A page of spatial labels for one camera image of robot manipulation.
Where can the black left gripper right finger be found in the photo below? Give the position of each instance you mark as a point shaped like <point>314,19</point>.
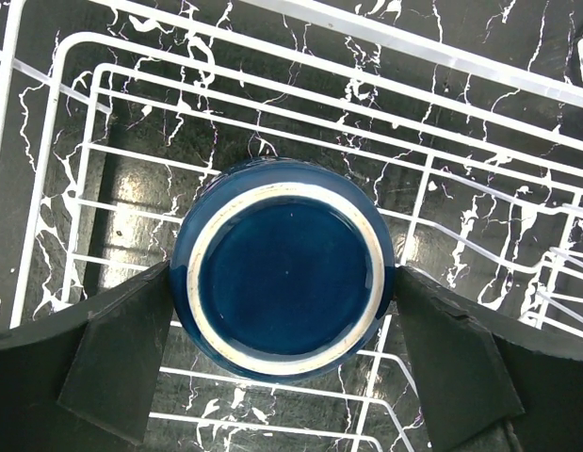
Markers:
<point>485,381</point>

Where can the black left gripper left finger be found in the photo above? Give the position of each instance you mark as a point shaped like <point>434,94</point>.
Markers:
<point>83,379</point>

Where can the white wire dish rack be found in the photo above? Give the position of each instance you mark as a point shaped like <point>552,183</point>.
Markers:
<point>462,121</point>

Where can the dark blue ceramic mug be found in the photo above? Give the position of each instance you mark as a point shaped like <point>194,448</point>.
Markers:
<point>281,270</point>

